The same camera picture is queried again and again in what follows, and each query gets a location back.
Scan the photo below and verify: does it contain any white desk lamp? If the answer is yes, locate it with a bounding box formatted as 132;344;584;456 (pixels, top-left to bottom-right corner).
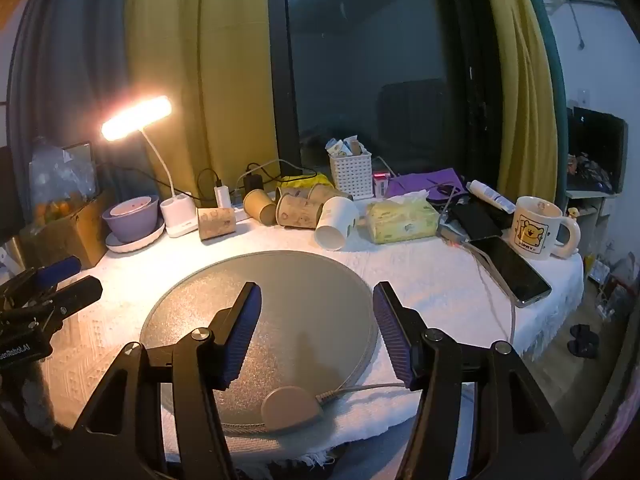
101;95;198;238

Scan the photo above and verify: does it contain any white plastic basket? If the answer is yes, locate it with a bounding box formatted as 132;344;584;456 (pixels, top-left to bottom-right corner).
329;150;374;198

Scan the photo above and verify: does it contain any yellow tissue pack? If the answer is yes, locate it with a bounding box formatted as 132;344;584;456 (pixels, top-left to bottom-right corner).
365;191;441;245

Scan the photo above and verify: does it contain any white plate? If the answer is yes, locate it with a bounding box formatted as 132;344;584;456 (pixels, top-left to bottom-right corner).
105;217;166;254

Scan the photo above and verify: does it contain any purple folder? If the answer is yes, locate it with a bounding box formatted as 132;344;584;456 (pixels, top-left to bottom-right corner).
385;167;466;201

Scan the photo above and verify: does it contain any white bear print mug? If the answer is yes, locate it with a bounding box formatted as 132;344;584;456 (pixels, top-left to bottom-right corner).
510;196;582;261

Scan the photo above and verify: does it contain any yellow curtain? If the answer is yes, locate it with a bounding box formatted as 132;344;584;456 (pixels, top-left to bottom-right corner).
475;0;558;201
122;0;281;201

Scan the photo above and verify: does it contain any white textured tablecloth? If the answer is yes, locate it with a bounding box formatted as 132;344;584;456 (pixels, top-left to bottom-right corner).
40;200;586;466

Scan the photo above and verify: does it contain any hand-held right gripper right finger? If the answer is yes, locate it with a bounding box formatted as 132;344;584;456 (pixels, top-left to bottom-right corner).
372;281;586;480

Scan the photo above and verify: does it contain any white tube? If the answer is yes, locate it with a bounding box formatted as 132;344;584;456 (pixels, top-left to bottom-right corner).
466;180;517;213

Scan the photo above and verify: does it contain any dark window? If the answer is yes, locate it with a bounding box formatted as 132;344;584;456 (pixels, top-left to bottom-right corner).
267;0;501;186

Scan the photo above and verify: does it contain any yellow plastic bag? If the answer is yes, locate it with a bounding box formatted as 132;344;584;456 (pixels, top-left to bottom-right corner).
280;172;333;191

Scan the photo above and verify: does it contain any white paper cup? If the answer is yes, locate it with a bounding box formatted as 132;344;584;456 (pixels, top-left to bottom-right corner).
314;196;361;252

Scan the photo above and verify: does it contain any black cable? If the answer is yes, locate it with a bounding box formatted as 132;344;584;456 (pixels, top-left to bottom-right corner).
196;167;222;207

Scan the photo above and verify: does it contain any purple bowl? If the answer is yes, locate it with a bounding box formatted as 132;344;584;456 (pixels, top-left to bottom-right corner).
102;195;160;243

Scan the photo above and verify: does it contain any black pouch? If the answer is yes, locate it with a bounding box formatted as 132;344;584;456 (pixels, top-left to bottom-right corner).
440;200;511;241

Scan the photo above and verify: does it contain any black smartphone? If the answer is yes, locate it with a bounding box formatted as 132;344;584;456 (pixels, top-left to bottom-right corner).
467;235;552;308

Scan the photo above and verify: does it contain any black monitor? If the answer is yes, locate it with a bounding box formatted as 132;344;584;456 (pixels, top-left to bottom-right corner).
570;106;628;193

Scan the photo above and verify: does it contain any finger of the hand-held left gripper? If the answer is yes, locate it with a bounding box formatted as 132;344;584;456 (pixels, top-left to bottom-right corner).
0;256;82;306
15;275;104;333

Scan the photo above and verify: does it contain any grey cable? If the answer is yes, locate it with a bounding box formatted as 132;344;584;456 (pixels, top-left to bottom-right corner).
470;245;517;346

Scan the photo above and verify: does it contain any round grey mat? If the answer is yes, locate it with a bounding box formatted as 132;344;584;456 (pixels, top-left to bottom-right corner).
140;250;379;428

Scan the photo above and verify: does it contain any bundle of small sachets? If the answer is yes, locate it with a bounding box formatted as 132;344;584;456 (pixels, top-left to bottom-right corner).
325;136;368;157

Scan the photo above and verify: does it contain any brown paper cup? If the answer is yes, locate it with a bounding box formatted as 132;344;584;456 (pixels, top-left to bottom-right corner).
196;206;237;240
242;188;277;226
275;194;326;229
307;183;353;203

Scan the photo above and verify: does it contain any clear plastic bag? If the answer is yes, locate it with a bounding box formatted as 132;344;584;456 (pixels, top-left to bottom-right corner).
29;136;98;223

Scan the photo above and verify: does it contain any cardboard box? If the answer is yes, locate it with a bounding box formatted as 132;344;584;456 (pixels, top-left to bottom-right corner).
20;190;113;268

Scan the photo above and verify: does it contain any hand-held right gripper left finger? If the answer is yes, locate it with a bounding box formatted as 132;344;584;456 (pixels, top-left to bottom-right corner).
47;281;263;480

